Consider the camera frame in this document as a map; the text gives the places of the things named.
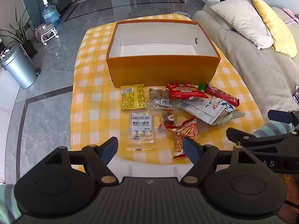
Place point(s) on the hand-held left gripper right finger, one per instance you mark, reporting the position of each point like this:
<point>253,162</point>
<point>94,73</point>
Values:
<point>190,150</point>

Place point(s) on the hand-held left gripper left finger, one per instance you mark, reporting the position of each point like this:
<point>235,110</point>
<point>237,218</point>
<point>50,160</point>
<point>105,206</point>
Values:
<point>109,149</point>

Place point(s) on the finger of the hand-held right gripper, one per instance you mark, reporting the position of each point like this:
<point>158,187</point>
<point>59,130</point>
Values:
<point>236,134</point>
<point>278,116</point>

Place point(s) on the red stick snack packet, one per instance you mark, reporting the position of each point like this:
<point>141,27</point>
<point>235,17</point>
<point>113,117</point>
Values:
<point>186,130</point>

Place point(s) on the white rice cracker packet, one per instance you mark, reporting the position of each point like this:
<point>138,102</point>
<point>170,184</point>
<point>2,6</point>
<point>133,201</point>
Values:
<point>210,110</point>

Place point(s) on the clear packet with chocolate snack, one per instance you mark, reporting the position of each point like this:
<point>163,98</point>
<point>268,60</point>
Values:
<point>168,121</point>

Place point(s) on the clear tray of white balls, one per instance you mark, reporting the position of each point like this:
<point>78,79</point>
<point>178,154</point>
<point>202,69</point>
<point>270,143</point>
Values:
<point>140,126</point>

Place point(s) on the red chocolate wafer bar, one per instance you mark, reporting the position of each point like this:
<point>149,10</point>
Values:
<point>223,95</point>

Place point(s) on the yellow snack packet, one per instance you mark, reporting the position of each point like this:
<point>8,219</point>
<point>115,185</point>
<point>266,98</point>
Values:
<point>132,96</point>

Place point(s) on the red cartoon snack bag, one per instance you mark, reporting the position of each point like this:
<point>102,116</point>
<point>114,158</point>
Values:
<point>184,91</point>

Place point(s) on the clear packet of brown snacks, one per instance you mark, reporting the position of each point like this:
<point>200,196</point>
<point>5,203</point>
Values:
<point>158,98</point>

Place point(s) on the orange cardboard box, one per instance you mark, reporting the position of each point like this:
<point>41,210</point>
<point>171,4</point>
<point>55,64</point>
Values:
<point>163,72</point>

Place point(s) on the striped green cloth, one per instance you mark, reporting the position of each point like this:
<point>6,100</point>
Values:
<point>273,129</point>
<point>9,203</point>

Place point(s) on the dark small packet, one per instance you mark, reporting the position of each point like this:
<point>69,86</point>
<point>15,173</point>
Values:
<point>296,94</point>

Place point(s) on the beige sofa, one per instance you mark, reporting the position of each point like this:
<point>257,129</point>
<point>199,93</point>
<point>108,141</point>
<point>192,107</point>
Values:
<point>247,70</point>

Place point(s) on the yellow checkered tablecloth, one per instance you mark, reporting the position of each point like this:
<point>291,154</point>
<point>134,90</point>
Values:
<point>93,74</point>

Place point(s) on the yellow pillow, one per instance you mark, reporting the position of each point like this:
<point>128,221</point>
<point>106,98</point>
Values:
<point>275,25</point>

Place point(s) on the white pillow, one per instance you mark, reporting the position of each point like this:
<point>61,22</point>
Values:
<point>245,21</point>

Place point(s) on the pink object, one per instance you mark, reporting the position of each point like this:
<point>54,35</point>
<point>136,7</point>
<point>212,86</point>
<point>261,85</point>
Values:
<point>292,15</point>

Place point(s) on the silver pedal trash can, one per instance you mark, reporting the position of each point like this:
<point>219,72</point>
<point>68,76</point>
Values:
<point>18,67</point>

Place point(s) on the small white wheeled stool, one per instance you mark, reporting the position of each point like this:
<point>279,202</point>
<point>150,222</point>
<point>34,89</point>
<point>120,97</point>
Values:
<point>46,33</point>

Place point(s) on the long-leaf plant in black pot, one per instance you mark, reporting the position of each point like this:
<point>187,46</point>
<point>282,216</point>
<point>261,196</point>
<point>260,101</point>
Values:
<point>23,37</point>

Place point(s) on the blue water jug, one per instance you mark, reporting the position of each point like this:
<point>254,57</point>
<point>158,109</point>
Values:
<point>50,15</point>

